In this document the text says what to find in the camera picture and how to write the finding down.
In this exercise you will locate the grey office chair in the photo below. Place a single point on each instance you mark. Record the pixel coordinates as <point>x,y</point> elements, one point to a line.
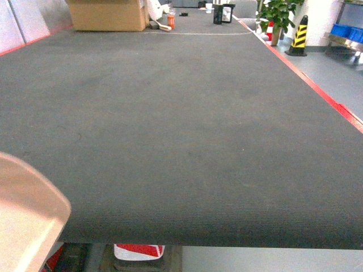
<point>245,11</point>

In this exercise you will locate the black box on table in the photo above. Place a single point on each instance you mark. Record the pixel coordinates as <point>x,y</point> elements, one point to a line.
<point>223,13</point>

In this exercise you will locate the red white traffic cone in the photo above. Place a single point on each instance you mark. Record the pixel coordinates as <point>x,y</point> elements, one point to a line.
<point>269,31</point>

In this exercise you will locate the white plastic bag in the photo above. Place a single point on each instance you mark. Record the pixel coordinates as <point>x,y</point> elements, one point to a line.
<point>156,9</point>

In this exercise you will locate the grey table mat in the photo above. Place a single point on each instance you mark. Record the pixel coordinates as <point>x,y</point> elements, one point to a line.
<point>184,127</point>

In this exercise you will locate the yellow black traffic cone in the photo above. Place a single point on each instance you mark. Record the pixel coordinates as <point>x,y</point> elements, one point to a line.
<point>297,47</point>

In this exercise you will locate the orange can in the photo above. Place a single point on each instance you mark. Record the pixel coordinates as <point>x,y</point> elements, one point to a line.
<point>171,21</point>

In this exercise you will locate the beige plastic dustpan tray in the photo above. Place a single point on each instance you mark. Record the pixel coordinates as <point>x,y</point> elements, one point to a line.
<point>33,214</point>

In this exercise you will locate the green potted plant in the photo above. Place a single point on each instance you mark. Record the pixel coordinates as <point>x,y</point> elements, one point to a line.
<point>278,12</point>

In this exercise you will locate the metal roller shelf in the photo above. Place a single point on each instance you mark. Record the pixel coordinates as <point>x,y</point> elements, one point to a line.
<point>350,13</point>

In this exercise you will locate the blue bin on shelf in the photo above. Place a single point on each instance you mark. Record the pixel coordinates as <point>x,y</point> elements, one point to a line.
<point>348,32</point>

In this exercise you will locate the large open cardboard box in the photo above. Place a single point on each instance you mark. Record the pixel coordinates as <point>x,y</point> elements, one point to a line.
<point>118,16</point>

